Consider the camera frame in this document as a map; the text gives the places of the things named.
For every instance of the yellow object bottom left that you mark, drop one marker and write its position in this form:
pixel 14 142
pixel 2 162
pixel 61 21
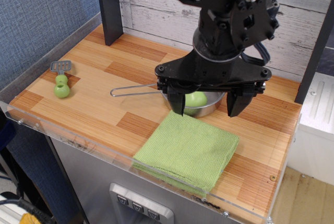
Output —
pixel 28 218

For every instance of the green cloth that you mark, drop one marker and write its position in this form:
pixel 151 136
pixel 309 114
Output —
pixel 187 153

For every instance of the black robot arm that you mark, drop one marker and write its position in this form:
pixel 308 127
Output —
pixel 228 25

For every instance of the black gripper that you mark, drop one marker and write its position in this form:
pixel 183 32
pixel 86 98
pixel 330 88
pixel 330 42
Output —
pixel 241 76

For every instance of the green toy apple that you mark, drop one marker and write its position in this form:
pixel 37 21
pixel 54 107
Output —
pixel 195 99

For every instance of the silver control panel with buttons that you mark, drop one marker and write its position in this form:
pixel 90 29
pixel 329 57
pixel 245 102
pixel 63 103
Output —
pixel 122 196

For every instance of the green grey toy spatula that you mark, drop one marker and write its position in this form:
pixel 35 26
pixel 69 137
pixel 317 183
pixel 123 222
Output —
pixel 61 89

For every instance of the clear acrylic edge guard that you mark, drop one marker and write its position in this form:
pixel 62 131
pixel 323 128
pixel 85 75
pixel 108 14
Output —
pixel 96 135

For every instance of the white cabinet at right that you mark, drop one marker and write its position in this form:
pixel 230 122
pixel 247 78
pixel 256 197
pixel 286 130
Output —
pixel 312 149

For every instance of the dark grey left post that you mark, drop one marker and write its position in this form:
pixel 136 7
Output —
pixel 111 20

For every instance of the small steel pot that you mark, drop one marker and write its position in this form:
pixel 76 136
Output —
pixel 214 98

